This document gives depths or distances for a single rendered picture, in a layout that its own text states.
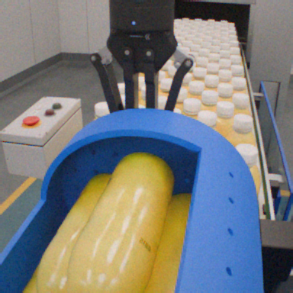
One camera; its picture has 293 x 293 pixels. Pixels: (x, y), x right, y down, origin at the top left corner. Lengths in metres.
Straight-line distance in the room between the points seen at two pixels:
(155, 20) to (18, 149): 0.43
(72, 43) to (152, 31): 4.99
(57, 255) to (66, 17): 5.05
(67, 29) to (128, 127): 5.00
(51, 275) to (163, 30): 0.28
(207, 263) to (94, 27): 4.94
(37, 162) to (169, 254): 0.42
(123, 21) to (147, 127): 0.12
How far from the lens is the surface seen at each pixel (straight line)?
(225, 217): 0.29
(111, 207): 0.30
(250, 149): 0.58
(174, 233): 0.35
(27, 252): 0.44
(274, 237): 0.58
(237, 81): 0.92
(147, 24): 0.37
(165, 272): 0.31
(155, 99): 0.42
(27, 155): 0.69
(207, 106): 0.81
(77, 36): 5.27
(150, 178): 0.34
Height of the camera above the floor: 1.39
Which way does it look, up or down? 28 degrees down
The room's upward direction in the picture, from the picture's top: straight up
